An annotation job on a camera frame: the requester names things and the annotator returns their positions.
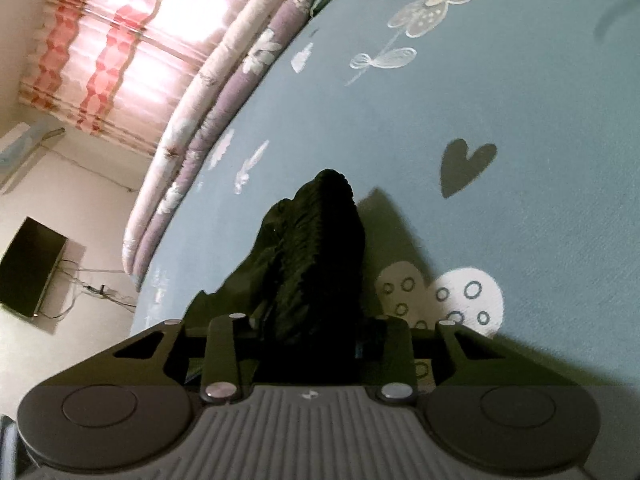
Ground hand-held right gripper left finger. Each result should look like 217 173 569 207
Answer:
112 312 261 403

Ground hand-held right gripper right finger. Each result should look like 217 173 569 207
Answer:
355 316 511 403

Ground black drawstring shorts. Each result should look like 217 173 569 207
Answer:
182 169 386 391

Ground blue printed bed sheet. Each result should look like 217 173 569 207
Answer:
127 0 640 391

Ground folded floral quilt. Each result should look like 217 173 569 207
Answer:
121 0 346 292

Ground white air conditioner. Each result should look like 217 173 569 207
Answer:
0 122 66 193

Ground red striped curtain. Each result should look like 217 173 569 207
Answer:
19 0 281 156

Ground television cables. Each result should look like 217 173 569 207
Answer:
40 257 138 321

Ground black wall television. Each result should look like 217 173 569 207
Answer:
0 216 68 318

